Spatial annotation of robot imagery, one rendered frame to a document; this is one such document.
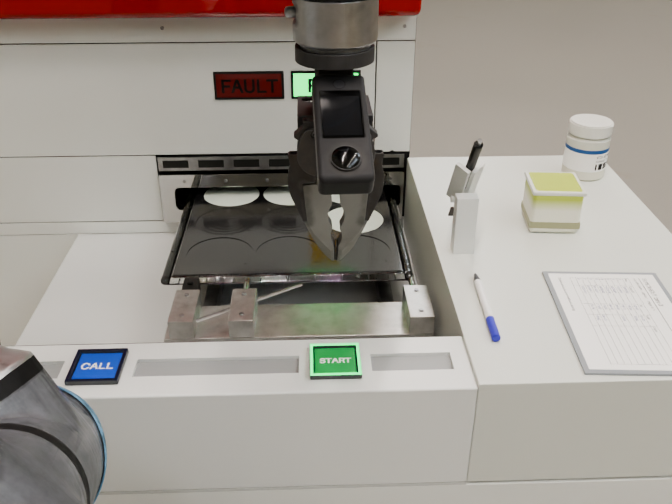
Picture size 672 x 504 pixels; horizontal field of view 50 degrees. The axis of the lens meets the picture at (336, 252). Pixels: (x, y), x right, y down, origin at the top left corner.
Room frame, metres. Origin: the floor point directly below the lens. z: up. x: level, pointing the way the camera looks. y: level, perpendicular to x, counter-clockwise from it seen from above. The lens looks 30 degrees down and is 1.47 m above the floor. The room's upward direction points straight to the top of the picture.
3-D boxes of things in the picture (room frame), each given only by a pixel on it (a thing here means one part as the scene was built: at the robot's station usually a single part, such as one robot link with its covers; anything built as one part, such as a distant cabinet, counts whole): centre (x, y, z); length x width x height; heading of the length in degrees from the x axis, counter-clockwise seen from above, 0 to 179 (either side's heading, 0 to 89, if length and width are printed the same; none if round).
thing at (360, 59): (0.66, 0.00, 1.25); 0.09 x 0.08 x 0.12; 2
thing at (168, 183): (1.21, 0.10, 0.89); 0.44 x 0.02 x 0.10; 92
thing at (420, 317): (0.84, -0.11, 0.89); 0.08 x 0.03 x 0.03; 2
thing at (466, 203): (0.90, -0.17, 1.03); 0.06 x 0.04 x 0.13; 2
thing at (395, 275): (0.92, 0.07, 0.90); 0.38 x 0.01 x 0.01; 92
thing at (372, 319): (0.84, 0.05, 0.87); 0.36 x 0.08 x 0.03; 92
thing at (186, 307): (0.83, 0.21, 0.89); 0.08 x 0.03 x 0.03; 2
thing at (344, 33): (0.65, 0.00, 1.33); 0.08 x 0.08 x 0.05
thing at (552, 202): (0.97, -0.32, 1.00); 0.07 x 0.07 x 0.07; 87
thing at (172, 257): (1.09, 0.26, 0.90); 0.37 x 0.01 x 0.01; 2
